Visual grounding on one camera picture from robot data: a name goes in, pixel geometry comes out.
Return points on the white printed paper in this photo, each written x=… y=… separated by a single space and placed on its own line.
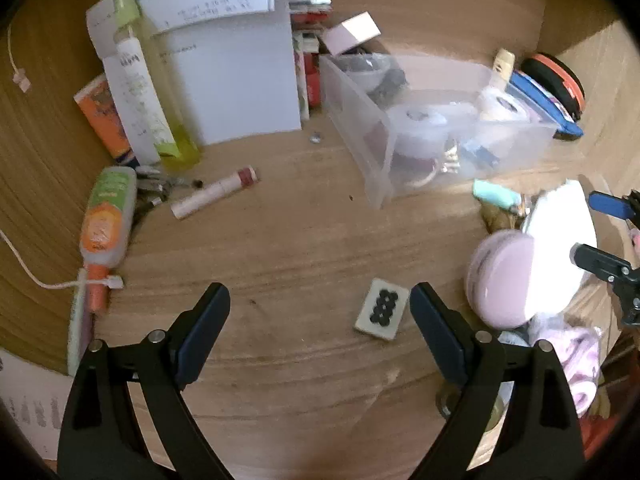
x=30 y=405

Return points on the fruit print box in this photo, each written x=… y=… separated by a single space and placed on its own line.
x=301 y=80

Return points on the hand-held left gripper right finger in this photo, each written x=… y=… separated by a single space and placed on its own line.
x=440 y=340

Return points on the mint green small bottle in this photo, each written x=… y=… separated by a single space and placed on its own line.
x=492 y=192

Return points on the clear plastic storage box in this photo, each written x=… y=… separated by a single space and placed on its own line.
x=360 y=110

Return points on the white pouch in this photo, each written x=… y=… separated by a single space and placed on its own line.
x=562 y=220

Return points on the cream small bottle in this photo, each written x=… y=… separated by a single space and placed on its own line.
x=502 y=65

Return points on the yellow green spray bottle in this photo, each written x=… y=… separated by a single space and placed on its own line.
x=160 y=110

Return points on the white pen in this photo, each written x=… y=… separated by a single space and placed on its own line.
x=77 y=320

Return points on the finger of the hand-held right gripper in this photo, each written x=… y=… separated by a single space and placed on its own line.
x=607 y=205
x=600 y=260

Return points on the white mahjong tile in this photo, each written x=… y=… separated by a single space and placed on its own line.
x=381 y=310

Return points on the white paper sheet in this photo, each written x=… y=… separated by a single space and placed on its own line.
x=240 y=85

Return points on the orange carton box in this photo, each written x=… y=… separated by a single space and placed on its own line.
x=102 y=115

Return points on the red small box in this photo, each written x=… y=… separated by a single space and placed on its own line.
x=314 y=82

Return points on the white tape roll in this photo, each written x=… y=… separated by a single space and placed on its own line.
x=502 y=102
x=417 y=125

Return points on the orange bag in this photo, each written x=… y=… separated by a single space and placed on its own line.
x=597 y=435

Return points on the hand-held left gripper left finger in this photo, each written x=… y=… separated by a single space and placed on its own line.
x=200 y=340

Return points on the clear plastic bowl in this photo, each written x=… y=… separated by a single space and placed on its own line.
x=362 y=72

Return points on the small metal nut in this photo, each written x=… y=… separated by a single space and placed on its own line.
x=316 y=137

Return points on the pink round case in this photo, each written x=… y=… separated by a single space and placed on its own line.
x=500 y=280

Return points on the blue pencil case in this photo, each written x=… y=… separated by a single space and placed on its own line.
x=542 y=102

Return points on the black orange round case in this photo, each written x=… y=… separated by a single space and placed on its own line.
x=557 y=77

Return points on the pink white small box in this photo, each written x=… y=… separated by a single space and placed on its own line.
x=350 y=32

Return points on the bunch of keys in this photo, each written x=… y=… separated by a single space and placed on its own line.
x=155 y=190

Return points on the pink white lip balm tube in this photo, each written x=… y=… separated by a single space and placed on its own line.
x=215 y=192

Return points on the stack of small books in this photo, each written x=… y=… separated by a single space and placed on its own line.
x=307 y=10

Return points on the wooden desk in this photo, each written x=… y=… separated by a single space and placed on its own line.
x=300 y=240

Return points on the orange green cream tube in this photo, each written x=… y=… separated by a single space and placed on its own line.
x=105 y=220

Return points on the green glass bottle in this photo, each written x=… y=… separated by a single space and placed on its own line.
x=444 y=406

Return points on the white cosmetic tube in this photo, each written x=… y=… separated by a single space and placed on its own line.
x=134 y=100

